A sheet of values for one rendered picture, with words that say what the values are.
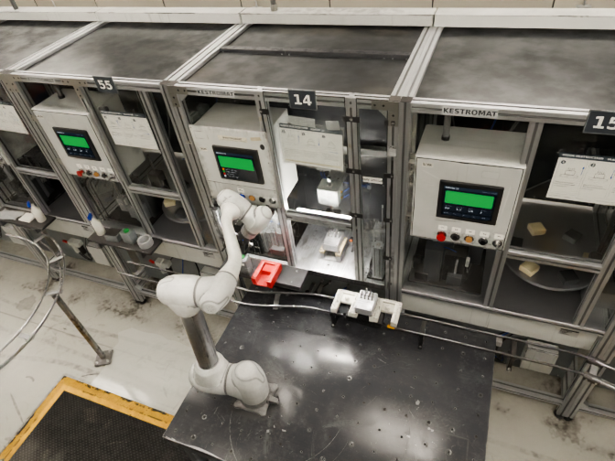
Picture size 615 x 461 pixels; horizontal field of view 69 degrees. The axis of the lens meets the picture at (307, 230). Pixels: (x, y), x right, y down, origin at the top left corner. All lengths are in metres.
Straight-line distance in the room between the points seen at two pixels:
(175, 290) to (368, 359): 1.15
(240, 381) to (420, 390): 0.91
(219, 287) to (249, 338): 0.88
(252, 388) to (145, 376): 1.50
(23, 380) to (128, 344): 0.79
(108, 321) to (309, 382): 2.13
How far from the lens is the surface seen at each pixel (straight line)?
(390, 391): 2.46
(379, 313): 2.47
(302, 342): 2.63
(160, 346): 3.75
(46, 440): 3.74
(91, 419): 3.64
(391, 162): 1.98
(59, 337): 4.23
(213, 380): 2.33
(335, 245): 2.60
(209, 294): 1.86
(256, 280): 2.62
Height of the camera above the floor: 2.87
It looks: 43 degrees down
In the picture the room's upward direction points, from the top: 9 degrees counter-clockwise
